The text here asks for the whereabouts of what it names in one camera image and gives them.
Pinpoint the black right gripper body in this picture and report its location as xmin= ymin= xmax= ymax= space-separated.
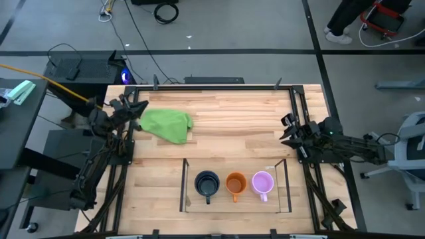
xmin=296 ymin=120 xmax=322 ymax=157

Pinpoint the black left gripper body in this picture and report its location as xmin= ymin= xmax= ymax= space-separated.
xmin=108 ymin=96 xmax=134 ymax=131

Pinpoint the pink plastic mug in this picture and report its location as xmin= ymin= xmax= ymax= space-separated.
xmin=251 ymin=171 xmax=275 ymax=202

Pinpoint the orange plastic mug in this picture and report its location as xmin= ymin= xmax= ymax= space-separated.
xmin=224 ymin=171 xmax=248 ymax=204

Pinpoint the dark blue enamel mug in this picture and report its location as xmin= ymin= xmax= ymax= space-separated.
xmin=194 ymin=170 xmax=221 ymax=205

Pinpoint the green cloth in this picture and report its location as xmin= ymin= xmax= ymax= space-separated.
xmin=139 ymin=108 xmax=195 ymax=145

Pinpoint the black computer tower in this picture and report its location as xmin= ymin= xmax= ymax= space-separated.
xmin=43 ymin=49 xmax=137 ymax=118

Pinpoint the small black power adapter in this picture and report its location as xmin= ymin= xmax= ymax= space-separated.
xmin=65 ymin=67 xmax=81 ymax=82

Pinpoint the black power strip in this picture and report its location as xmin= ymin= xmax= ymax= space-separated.
xmin=183 ymin=76 xmax=246 ymax=85

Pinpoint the mint green stapler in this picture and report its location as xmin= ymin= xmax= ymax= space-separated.
xmin=7 ymin=80 xmax=37 ymax=106

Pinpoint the black side desk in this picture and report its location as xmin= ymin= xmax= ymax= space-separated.
xmin=0 ymin=78 xmax=49 ymax=171

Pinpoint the grey metal floor foot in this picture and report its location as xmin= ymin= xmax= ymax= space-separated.
xmin=375 ymin=78 xmax=425 ymax=91

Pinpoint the grey office chair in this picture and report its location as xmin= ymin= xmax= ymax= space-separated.
xmin=360 ymin=111 xmax=425 ymax=211

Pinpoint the person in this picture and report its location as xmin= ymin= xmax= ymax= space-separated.
xmin=324 ymin=0 xmax=413 ymax=46

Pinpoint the red framed black cart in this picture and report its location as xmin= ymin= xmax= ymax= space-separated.
xmin=360 ymin=1 xmax=406 ymax=38

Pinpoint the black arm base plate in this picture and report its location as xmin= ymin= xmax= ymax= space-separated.
xmin=298 ymin=149 xmax=348 ymax=165
xmin=86 ymin=138 xmax=136 ymax=166

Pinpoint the long black floor cable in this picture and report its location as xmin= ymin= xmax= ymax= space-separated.
xmin=123 ymin=0 xmax=183 ymax=85

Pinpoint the yellow hanging cable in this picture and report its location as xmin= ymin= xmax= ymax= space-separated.
xmin=0 ymin=62 xmax=104 ymax=111

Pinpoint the coiled black cable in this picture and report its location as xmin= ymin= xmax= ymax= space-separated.
xmin=153 ymin=2 xmax=180 ymax=25

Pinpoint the wooden shelf black wire frame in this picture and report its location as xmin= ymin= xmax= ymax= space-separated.
xmin=179 ymin=157 xmax=294 ymax=214

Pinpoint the white cable bundle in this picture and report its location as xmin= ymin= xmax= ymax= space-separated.
xmin=98 ymin=0 xmax=116 ymax=23

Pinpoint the white floor cable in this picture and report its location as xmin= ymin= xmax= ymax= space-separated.
xmin=357 ymin=22 xmax=425 ymax=49

